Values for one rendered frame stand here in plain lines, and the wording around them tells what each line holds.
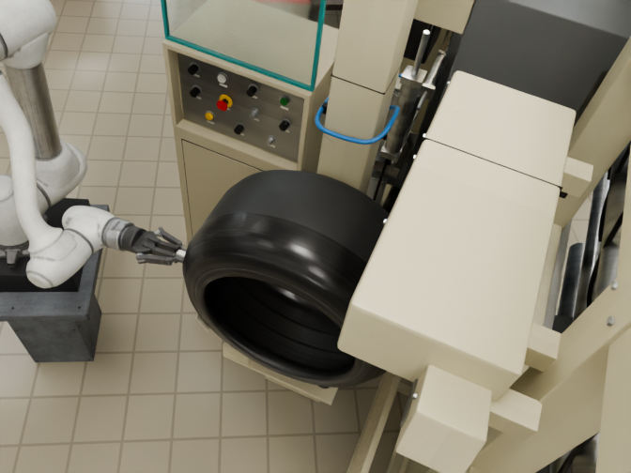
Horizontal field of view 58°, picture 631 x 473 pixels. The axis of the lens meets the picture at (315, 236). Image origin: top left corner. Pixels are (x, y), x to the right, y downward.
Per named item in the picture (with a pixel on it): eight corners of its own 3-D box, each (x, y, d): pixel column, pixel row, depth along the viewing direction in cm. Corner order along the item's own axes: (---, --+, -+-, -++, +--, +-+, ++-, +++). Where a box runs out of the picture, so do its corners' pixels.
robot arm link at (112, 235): (116, 210, 165) (133, 216, 164) (126, 231, 172) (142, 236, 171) (98, 233, 160) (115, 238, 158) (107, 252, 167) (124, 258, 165)
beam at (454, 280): (434, 122, 127) (454, 66, 115) (546, 162, 123) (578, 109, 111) (331, 349, 91) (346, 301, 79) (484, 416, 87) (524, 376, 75)
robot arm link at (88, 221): (127, 234, 173) (99, 262, 165) (85, 220, 178) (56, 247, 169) (118, 206, 166) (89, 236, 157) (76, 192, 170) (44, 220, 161)
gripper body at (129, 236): (115, 239, 159) (144, 249, 157) (133, 219, 164) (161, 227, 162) (123, 256, 165) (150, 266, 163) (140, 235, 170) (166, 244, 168)
